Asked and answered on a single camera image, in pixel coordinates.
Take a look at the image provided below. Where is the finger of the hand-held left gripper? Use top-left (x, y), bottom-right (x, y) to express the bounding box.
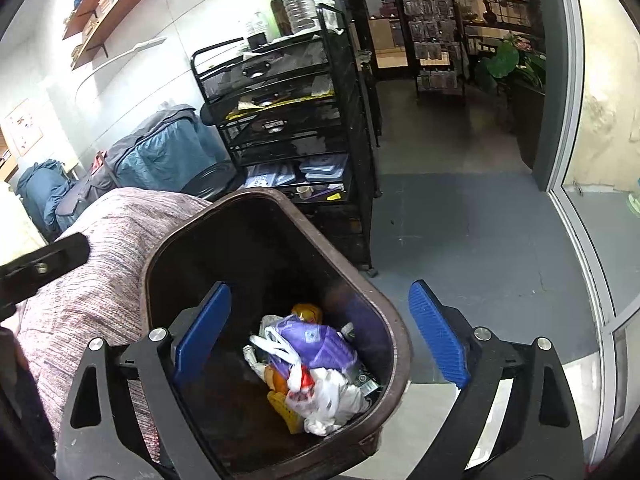
top-left (0, 232), bottom-right (92, 321)

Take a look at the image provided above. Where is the green potted plant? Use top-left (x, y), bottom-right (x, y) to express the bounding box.
top-left (475, 35), bottom-right (547, 96)

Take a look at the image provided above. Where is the bed with grey cover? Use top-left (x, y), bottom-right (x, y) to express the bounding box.
top-left (55, 105), bottom-right (228, 233)

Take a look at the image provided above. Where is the black round disc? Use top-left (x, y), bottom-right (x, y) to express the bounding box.
top-left (181, 160), bottom-right (241, 206)

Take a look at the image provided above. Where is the yellow paper sheet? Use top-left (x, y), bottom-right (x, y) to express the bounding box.
top-left (225, 91), bottom-right (336, 122)

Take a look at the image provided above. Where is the orange plastic package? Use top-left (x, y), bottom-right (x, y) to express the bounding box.
top-left (291, 303), bottom-right (323, 326)

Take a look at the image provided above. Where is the dark planter box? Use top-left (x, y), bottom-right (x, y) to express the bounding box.
top-left (515, 80), bottom-right (546, 171)

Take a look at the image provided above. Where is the white floor lamp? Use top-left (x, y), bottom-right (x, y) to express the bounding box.
top-left (75, 36), bottom-right (167, 106)

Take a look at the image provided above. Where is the dark brown bottle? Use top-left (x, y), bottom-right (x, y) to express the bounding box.
top-left (270, 0), bottom-right (293, 36)

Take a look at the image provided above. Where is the black mesh cart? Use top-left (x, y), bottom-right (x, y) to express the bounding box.
top-left (191, 2), bottom-right (382, 277)

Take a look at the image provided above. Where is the wall poster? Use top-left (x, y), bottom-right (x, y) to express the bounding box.
top-left (4, 99), bottom-right (45, 156)

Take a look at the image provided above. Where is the blue bedding pile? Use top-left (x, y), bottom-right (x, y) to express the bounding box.
top-left (15, 159), bottom-right (71, 241)

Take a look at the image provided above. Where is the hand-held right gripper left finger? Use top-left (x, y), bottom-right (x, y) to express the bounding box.
top-left (54, 281), bottom-right (233, 480)

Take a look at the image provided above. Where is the dark vase with twigs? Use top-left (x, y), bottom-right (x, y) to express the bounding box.
top-left (472, 0), bottom-right (501, 24)

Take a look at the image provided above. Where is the white red-print plastic bag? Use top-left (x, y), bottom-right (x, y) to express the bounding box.
top-left (287, 365), bottom-right (371, 436)

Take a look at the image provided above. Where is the blue white packet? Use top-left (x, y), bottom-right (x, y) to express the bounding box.
top-left (300, 155), bottom-right (348, 182)
top-left (245, 162), bottom-right (297, 189)

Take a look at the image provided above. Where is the brown plastic bin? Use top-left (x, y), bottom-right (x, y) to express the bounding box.
top-left (140, 187), bottom-right (413, 480)

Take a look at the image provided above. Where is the yellow plastic bag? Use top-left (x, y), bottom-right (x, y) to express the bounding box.
top-left (266, 390), bottom-right (306, 433)

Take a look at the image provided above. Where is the wooden wall shelf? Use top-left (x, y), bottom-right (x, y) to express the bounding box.
top-left (62, 0), bottom-right (126, 41)
top-left (70, 0), bottom-right (193, 71)

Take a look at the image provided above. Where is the wooden wall cabinet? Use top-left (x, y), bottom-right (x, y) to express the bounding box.
top-left (0, 147), bottom-right (21, 183)

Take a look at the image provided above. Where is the grey metal door frame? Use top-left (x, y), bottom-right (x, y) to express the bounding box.
top-left (532, 0), bottom-right (640, 461)

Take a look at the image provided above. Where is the purple plastic bag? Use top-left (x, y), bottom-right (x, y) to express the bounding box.
top-left (260, 317), bottom-right (361, 381)

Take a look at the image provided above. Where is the clear bottle with red cap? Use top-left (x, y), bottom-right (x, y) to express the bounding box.
top-left (277, 0), bottom-right (321, 35)

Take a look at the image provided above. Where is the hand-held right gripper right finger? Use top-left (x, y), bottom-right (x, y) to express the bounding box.
top-left (407, 280), bottom-right (586, 480)

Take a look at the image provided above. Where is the bed with pink-purple sheet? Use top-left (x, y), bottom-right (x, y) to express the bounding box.
top-left (15, 187), bottom-right (211, 466)

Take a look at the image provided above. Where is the shop display rack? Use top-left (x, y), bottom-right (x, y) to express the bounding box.
top-left (402, 0), bottom-right (468, 107)

